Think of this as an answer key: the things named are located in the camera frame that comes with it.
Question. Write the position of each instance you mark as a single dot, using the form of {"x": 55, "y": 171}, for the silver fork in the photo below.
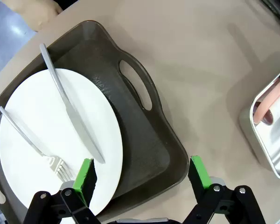
{"x": 21, "y": 127}

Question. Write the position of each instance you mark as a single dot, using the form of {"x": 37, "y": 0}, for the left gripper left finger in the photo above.
{"x": 81, "y": 179}

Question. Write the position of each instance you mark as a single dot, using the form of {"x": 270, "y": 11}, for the white round plate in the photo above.
{"x": 37, "y": 130}

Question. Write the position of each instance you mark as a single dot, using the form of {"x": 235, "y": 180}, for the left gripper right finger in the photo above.
{"x": 200, "y": 177}

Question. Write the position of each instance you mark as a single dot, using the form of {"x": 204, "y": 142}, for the person's right hand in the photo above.
{"x": 37, "y": 11}

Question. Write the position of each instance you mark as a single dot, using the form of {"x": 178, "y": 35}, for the silver table knife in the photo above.
{"x": 71, "y": 112}

